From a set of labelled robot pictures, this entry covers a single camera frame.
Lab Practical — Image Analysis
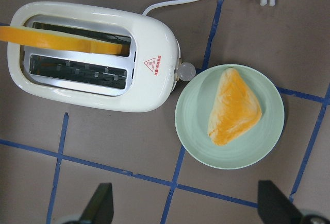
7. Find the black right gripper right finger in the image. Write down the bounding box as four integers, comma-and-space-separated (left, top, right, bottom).
257, 180, 309, 223

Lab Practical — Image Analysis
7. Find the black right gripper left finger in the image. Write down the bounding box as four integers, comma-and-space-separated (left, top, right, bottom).
78, 183, 114, 224

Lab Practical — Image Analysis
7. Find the white two-slot toaster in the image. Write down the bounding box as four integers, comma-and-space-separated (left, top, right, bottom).
7, 2, 180, 112

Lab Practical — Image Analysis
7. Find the translucent toaster lever knob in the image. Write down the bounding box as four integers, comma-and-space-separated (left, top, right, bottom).
177, 62, 196, 81

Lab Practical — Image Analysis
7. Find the light green plate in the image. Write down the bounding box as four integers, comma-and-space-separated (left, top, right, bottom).
175, 64, 285, 169

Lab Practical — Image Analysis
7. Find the triangular toasted sandwich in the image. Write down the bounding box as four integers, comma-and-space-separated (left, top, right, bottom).
207, 68, 262, 146

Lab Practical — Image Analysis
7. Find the orange-crust bread slice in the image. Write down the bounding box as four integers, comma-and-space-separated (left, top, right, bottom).
1, 26, 129, 56

